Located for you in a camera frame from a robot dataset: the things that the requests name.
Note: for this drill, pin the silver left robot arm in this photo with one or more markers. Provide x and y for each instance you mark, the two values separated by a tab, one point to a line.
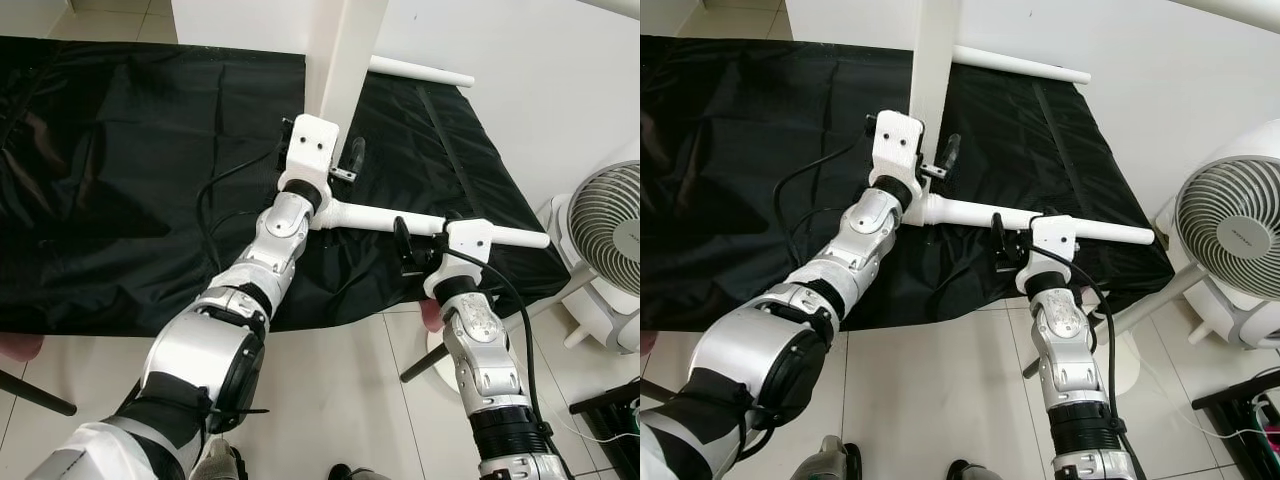
760	350
200	350

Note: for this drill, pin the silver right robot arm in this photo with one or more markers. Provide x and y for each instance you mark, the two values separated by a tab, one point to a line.
480	350
1065	345

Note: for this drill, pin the black table cloth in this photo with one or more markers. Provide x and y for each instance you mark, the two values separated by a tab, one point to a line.
740	200
120	200

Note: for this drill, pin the black plastic floor crate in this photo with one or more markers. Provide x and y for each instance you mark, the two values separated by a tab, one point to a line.
1240	405
610	410

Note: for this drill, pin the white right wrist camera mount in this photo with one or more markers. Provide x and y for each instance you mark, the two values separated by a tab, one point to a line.
468	238
1053	233

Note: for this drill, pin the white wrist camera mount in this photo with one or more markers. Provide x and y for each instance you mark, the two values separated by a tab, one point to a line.
468	238
897	140
1053	233
312	145

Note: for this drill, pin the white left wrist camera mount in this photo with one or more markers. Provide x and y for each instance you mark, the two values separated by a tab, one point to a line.
897	140
312	145

